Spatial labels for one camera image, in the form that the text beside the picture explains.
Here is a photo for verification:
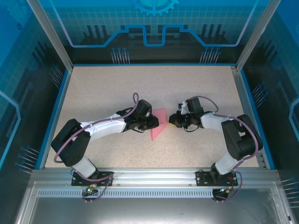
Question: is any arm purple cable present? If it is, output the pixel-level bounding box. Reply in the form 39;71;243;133
196;95;263;203
54;92;115;203

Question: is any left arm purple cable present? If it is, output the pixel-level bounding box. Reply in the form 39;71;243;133
54;92;115;203

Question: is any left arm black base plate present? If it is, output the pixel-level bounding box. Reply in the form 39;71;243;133
71;171;115;187

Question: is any aluminium side rail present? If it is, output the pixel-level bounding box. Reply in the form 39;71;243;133
230;65;268;169

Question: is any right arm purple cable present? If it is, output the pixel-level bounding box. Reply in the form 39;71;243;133
196;95;263;203

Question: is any slotted grey cable duct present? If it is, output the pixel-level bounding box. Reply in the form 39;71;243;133
36;189;219;197

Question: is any cable connector with green light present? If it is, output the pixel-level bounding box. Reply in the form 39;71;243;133
84;183;98;195
218;185;235;195

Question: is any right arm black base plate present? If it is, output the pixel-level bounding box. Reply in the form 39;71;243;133
195;169;239;187

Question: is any aluminium frame post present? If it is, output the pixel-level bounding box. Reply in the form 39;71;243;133
25;0;75;70
235;0;283;72

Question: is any aluminium mounting rail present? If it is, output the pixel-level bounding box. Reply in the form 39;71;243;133
30;167;280;188

